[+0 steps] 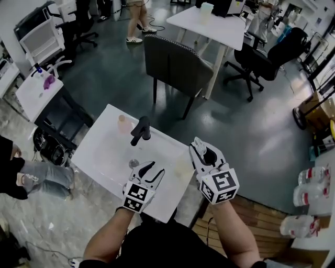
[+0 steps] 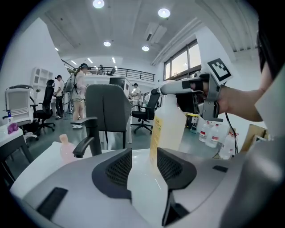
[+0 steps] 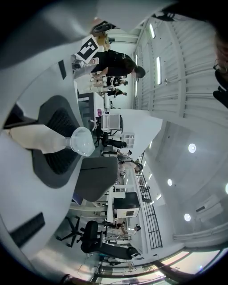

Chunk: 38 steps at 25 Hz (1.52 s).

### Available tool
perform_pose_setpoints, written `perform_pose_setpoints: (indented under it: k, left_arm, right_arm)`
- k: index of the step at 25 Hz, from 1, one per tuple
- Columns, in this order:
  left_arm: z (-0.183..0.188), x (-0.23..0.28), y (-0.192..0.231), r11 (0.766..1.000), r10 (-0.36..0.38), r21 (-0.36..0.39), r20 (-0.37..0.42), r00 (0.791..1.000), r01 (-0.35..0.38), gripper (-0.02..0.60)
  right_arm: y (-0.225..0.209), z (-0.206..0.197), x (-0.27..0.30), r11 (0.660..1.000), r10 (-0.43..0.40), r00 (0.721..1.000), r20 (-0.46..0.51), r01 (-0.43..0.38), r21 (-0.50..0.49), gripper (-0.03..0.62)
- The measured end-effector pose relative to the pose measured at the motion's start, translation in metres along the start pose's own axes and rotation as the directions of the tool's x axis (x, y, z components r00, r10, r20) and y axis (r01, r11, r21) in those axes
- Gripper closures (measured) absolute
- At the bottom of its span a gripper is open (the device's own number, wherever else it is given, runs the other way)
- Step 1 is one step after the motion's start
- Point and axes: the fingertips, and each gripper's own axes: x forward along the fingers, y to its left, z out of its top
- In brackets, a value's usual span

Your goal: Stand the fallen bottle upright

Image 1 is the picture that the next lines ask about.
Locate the person's black shirt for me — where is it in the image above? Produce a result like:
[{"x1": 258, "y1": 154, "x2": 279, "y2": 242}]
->
[{"x1": 77, "y1": 219, "x2": 264, "y2": 268}]

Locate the black office chair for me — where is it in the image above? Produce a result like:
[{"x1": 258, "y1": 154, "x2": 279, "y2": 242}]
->
[
  {"x1": 222, "y1": 26, "x2": 312, "y2": 103},
  {"x1": 54, "y1": 0, "x2": 99, "y2": 53}
]

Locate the white side table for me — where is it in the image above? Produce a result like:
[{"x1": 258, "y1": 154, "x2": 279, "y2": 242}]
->
[{"x1": 15, "y1": 73, "x2": 64, "y2": 124}]

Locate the group of water bottles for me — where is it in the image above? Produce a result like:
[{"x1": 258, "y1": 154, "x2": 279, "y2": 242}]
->
[{"x1": 289, "y1": 148, "x2": 335, "y2": 252}]

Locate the grey desk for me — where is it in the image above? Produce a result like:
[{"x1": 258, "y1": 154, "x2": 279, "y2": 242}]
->
[{"x1": 33, "y1": 86, "x2": 95, "y2": 150}]

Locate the person's left forearm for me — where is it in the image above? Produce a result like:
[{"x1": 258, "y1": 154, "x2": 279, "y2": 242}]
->
[{"x1": 83, "y1": 206, "x2": 135, "y2": 264}]

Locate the translucent plastic container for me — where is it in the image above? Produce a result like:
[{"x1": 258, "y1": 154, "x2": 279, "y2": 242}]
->
[{"x1": 199, "y1": 2, "x2": 215, "y2": 26}]

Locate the brown cardboard box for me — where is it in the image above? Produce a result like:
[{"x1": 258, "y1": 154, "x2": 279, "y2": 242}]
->
[{"x1": 299, "y1": 91, "x2": 335, "y2": 132}]

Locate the wooden slatted pallet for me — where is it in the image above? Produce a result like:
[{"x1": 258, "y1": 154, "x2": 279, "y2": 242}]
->
[{"x1": 192, "y1": 194, "x2": 297, "y2": 260}]

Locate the white chair base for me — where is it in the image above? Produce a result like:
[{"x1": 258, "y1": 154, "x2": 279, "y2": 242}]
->
[{"x1": 47, "y1": 55, "x2": 73, "y2": 79}]

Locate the black box printer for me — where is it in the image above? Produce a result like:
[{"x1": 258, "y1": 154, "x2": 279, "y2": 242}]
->
[{"x1": 194, "y1": 0, "x2": 234, "y2": 18}]

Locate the black backpack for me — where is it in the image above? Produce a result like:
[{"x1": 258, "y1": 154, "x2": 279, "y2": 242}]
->
[{"x1": 32, "y1": 126, "x2": 72, "y2": 168}]

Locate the black standing fan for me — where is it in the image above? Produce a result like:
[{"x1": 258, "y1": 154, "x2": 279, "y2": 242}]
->
[{"x1": 292, "y1": 99, "x2": 325, "y2": 131}]

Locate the white sink basin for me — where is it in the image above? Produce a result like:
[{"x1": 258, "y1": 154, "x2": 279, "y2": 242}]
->
[{"x1": 71, "y1": 103, "x2": 197, "y2": 224}]

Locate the clear pump bottle yellow label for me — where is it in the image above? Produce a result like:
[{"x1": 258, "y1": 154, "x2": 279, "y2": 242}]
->
[{"x1": 173, "y1": 137, "x2": 208, "y2": 181}]

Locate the black faucet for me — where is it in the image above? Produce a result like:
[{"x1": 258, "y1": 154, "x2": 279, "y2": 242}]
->
[{"x1": 130, "y1": 115, "x2": 152, "y2": 147}]

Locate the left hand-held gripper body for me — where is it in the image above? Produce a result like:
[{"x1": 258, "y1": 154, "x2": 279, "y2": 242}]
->
[{"x1": 121, "y1": 181, "x2": 158, "y2": 214}]

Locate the person's right forearm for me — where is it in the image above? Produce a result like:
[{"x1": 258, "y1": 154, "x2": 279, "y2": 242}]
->
[{"x1": 213, "y1": 201, "x2": 262, "y2": 268}]

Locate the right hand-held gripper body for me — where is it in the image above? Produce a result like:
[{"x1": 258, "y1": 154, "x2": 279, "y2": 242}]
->
[{"x1": 195, "y1": 162, "x2": 240, "y2": 206}]

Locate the purple plastic item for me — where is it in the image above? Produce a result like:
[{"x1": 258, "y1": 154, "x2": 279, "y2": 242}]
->
[{"x1": 42, "y1": 75, "x2": 56, "y2": 91}]

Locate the grey upholstered chair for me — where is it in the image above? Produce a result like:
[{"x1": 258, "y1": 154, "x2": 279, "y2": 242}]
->
[{"x1": 143, "y1": 34, "x2": 215, "y2": 121}]

